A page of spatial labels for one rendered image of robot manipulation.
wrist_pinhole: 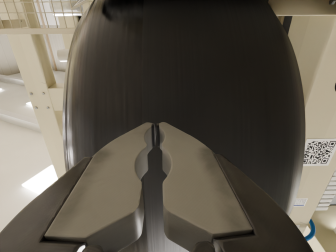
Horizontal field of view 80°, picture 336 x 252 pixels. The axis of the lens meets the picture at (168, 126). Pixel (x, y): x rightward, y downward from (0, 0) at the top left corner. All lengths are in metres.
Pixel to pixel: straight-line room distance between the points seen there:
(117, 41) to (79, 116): 0.09
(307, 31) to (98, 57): 0.40
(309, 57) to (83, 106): 0.41
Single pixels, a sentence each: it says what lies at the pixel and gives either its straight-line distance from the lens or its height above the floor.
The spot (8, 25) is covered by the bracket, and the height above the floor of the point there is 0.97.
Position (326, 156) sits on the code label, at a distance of 0.59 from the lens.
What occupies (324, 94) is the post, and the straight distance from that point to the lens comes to 0.49.
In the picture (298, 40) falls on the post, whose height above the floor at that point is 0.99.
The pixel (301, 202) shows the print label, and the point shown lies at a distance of 0.67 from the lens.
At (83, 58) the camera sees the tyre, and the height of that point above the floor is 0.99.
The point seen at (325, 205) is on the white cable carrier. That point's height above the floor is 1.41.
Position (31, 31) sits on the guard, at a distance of 0.89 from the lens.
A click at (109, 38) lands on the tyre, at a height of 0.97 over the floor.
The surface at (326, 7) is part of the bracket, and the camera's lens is 0.44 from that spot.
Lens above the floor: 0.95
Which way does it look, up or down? 28 degrees up
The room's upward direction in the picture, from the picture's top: 180 degrees clockwise
